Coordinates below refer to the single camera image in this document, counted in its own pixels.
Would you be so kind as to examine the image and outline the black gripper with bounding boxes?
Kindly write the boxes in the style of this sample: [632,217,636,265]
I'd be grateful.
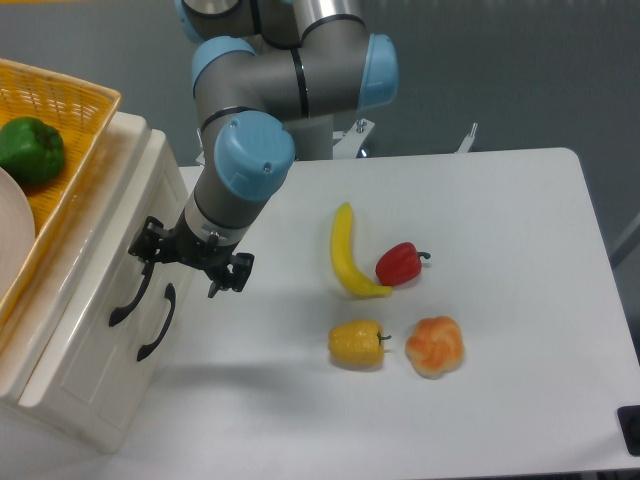
[128,216,255,298]

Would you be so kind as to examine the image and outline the black top drawer handle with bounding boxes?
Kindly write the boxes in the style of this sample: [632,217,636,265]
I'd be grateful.
[108,259,154,327]

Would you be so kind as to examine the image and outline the black drawer handle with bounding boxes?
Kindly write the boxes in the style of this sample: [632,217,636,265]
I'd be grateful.
[108,259,154,327]
[136,283,177,363]

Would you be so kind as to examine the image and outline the white drawer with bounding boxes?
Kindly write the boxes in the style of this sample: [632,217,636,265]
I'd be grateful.
[20,130,193,430]

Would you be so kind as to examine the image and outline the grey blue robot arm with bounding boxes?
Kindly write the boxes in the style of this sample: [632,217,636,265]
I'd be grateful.
[129,1,399,293]

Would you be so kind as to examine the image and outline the white drawer cabinet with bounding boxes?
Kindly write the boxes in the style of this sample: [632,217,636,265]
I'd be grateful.
[1,113,192,452]

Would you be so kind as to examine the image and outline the yellow banana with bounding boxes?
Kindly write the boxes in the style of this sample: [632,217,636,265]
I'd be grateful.
[330,202,393,298]

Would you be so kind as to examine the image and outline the white plate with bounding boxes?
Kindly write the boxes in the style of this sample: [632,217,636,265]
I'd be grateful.
[0,170,35,298]

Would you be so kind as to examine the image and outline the yellow bell pepper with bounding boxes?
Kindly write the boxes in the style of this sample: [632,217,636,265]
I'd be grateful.
[327,319,392,367]

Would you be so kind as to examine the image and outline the yellow woven basket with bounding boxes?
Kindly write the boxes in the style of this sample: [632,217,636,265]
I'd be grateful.
[1,59,121,326]

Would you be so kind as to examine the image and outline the green bell pepper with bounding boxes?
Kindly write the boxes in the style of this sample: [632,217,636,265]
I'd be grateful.
[1,117,66,187]

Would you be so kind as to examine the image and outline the red bell pepper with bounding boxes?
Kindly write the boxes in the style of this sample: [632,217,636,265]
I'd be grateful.
[375,242,431,287]

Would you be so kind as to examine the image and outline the orange bread roll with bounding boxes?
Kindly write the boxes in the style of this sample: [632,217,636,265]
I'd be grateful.
[405,316,465,379]

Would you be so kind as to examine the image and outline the black device at table corner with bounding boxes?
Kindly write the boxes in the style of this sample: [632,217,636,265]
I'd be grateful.
[617,405,640,457]

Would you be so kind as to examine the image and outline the black lower drawer handle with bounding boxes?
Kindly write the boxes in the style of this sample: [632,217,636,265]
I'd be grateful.
[136,283,177,363]

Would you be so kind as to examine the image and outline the left metal table bracket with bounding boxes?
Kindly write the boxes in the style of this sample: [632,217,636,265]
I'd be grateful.
[196,128,205,166]

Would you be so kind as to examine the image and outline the metal table bracket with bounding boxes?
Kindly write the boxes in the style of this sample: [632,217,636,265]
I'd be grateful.
[196,128,205,166]
[456,122,478,154]

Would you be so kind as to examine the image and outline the right metal table bracket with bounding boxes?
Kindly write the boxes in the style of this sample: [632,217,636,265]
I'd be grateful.
[456,122,478,154]

